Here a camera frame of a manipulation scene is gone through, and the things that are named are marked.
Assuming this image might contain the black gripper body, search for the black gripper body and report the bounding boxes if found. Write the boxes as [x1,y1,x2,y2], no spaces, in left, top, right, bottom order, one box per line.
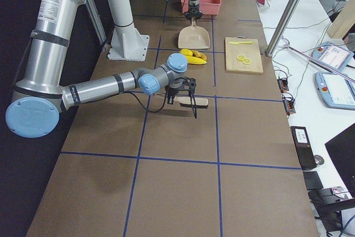
[165,77,196,98]
[184,1,203,18]

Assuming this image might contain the beige hand brush black bristles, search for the beige hand brush black bristles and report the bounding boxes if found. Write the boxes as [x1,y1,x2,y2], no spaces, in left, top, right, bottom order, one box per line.
[171,96,209,109]

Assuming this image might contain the beige plastic dustpan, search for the beige plastic dustpan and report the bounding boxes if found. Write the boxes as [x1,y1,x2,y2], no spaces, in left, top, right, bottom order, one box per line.
[178,17,210,50]

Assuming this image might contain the yellow corn cob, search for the yellow corn cob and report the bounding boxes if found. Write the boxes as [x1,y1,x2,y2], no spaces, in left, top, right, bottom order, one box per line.
[185,56,207,65]

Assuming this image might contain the orange ginger root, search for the orange ginger root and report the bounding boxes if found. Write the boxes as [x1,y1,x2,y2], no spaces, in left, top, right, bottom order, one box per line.
[192,51,208,61]

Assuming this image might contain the pink plastic bin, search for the pink plastic bin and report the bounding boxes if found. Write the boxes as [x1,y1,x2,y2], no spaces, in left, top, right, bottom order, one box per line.
[181,0,221,16]

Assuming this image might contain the yellow plastic knife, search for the yellow plastic knife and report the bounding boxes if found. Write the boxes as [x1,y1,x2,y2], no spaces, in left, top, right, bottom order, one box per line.
[228,41,252,45]

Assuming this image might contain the lemon slice far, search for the lemon slice far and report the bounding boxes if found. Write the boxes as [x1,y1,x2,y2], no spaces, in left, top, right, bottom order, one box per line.
[237,54,245,60]

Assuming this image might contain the lemon slice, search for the lemon slice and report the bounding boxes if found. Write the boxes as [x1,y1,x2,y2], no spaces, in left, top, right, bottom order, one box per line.
[242,58,251,65]
[237,54,245,60]

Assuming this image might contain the bamboo cutting board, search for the bamboo cutting board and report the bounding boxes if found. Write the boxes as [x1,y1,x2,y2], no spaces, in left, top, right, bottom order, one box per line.
[225,37,263,74]

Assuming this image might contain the lemon slice near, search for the lemon slice near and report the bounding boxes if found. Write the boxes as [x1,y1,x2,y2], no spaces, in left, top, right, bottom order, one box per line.
[242,58,251,65]

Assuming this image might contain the black orange connector block far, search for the black orange connector block far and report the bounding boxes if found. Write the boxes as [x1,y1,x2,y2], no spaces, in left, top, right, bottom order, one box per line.
[277,70,289,93]

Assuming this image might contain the black orange connector block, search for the black orange connector block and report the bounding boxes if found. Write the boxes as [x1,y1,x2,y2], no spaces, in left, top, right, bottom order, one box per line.
[281,92,296,116]
[277,70,289,93]

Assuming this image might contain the black orange connector block near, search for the black orange connector block near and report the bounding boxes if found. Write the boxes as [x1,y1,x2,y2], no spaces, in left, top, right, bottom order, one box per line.
[281,92,296,116]

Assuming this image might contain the black box white label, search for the black box white label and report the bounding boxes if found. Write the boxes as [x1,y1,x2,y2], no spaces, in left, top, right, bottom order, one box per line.
[290,126,317,170]

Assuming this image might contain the blue teach pendant near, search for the blue teach pendant near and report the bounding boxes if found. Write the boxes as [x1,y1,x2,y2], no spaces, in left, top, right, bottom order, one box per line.
[315,72,354,110]

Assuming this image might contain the blue teach pendant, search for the blue teach pendant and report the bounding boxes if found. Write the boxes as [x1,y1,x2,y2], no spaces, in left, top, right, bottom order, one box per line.
[311,42,354,72]
[315,72,354,110]

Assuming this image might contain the blue teach pendant far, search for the blue teach pendant far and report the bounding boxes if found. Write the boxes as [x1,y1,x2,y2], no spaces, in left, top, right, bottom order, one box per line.
[311,42,354,72]

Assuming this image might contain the black monitor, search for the black monitor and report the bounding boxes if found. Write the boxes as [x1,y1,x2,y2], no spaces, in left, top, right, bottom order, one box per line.
[325,125,355,197]

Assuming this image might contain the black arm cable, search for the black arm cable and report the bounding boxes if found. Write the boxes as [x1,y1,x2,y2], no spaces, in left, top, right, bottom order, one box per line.
[121,90,167,114]

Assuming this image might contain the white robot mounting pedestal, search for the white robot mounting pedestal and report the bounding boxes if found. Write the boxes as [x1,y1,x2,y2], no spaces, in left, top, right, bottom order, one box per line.
[108,0,150,62]

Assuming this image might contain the aluminium frame post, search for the aluminium frame post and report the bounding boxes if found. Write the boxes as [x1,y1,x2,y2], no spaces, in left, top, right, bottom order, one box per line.
[265,0,300,57]

